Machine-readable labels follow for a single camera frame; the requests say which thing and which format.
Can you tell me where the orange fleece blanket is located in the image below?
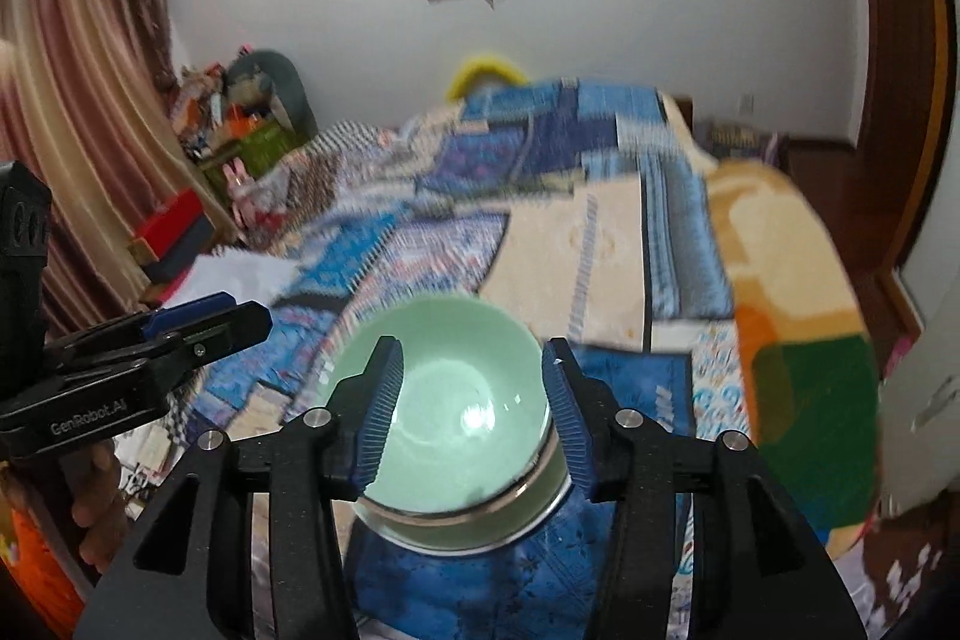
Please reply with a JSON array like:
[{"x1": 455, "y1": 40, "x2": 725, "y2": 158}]
[{"x1": 705, "y1": 160, "x2": 882, "y2": 558}]

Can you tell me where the grey curved pillow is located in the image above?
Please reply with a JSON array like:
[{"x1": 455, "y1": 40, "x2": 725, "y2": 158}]
[{"x1": 225, "y1": 51, "x2": 320, "y2": 139}]

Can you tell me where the white cloth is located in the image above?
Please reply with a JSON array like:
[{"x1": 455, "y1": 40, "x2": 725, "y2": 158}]
[{"x1": 161, "y1": 254, "x2": 301, "y2": 319}]

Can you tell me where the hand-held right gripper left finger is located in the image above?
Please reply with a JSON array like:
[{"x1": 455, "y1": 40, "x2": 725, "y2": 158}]
[{"x1": 71, "y1": 334, "x2": 406, "y2": 640}]

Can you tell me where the person's left hand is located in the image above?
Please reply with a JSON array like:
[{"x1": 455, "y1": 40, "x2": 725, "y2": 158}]
[{"x1": 71, "y1": 441, "x2": 125, "y2": 528}]

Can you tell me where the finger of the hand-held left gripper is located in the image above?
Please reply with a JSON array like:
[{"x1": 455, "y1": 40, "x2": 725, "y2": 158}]
[
  {"x1": 56, "y1": 301, "x2": 272, "y2": 390},
  {"x1": 43, "y1": 291, "x2": 235, "y2": 352}
]

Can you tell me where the striped curtain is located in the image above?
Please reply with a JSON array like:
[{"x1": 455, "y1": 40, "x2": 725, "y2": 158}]
[{"x1": 0, "y1": 0, "x2": 241, "y2": 341}]

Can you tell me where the pile of boxes and papers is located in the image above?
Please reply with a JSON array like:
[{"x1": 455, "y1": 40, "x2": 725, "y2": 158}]
[{"x1": 169, "y1": 62, "x2": 263, "y2": 161}]

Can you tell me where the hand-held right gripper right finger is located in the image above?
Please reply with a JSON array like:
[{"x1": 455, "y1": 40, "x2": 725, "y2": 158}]
[{"x1": 541, "y1": 336, "x2": 871, "y2": 640}]

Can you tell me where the person's orange clothing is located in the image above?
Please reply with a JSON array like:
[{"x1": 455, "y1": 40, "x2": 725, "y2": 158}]
[{"x1": 0, "y1": 460, "x2": 87, "y2": 640}]

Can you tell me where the green bowl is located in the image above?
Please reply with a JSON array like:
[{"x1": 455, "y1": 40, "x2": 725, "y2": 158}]
[{"x1": 315, "y1": 297, "x2": 575, "y2": 547}]

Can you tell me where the green storage box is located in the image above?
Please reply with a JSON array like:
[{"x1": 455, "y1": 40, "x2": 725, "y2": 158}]
[{"x1": 196, "y1": 126, "x2": 308, "y2": 199}]

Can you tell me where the yellow foam tube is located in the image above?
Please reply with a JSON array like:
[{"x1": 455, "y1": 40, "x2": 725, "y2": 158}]
[{"x1": 448, "y1": 53, "x2": 526, "y2": 101}]

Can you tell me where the red box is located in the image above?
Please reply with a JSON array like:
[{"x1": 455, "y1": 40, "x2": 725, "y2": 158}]
[{"x1": 131, "y1": 190, "x2": 211, "y2": 247}]

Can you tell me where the wooden door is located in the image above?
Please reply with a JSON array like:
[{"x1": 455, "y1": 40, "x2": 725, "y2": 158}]
[{"x1": 836, "y1": 0, "x2": 953, "y2": 281}]

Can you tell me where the patchwork blanket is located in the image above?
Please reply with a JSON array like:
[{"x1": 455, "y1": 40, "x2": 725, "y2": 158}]
[{"x1": 120, "y1": 77, "x2": 751, "y2": 640}]

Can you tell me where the pink rabbit toy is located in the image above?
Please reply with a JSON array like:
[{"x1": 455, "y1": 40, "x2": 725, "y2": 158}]
[{"x1": 223, "y1": 158, "x2": 260, "y2": 229}]

